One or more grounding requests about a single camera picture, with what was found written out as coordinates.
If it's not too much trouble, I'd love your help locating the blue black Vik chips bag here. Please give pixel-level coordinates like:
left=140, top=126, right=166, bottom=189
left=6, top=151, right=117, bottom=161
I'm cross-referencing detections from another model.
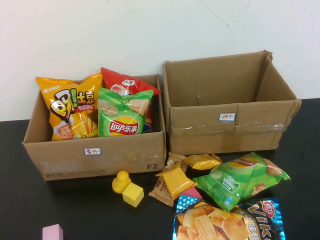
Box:
left=172, top=194, right=285, bottom=240

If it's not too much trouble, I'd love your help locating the yellow biscuit packet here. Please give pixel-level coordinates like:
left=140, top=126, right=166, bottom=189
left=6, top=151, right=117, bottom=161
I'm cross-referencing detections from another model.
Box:
left=155, top=164, right=198, bottom=202

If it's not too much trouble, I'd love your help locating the brown biscuit packet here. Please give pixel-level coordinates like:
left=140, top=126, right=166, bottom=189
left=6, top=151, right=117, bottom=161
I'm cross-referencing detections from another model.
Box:
left=148, top=174, right=176, bottom=208

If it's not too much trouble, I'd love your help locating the green cucumber Lay's chips bag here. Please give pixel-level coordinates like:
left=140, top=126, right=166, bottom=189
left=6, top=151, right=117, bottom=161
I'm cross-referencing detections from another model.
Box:
left=191, top=151, right=292, bottom=213

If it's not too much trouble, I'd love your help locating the light pink foam cube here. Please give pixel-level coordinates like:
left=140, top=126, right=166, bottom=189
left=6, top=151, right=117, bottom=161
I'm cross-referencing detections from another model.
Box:
left=42, top=224, right=65, bottom=240

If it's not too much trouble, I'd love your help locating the cardboard box with F2 print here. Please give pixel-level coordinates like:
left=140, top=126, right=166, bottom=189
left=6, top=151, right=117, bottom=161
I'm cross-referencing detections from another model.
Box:
left=22, top=73, right=168, bottom=182

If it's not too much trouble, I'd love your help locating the white label with red writing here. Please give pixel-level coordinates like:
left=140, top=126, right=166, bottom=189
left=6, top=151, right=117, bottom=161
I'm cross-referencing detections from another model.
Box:
left=218, top=112, right=237, bottom=123
left=83, top=147, right=103, bottom=156

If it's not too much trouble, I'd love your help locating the magenta foam cube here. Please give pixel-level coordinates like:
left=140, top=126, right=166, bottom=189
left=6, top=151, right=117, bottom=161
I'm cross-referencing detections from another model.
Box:
left=183, top=187, right=204, bottom=200

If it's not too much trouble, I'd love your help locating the orange potato sticks bag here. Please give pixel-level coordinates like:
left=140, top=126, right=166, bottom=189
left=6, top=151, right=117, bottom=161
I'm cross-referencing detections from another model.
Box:
left=35, top=71, right=104, bottom=142

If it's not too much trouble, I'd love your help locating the red shrimp chips bag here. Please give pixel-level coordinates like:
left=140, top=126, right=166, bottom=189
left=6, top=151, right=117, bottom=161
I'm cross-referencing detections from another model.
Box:
left=100, top=66, right=162, bottom=133

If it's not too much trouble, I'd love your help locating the taped cardboard box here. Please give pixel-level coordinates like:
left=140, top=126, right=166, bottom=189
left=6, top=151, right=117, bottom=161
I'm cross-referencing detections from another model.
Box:
left=162, top=50, right=303, bottom=156

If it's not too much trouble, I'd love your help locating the crumpled yellow snack packet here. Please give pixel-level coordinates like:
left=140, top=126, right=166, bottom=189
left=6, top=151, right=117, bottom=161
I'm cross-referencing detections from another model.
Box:
left=186, top=153, right=224, bottom=171

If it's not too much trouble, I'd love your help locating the yellow rubber duck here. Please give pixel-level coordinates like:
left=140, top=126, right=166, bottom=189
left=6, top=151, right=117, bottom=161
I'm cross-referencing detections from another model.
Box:
left=111, top=170, right=132, bottom=195

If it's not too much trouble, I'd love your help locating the yellow foam cube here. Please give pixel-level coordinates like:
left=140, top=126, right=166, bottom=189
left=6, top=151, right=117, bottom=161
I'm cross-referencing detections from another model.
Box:
left=122, top=182, right=145, bottom=208

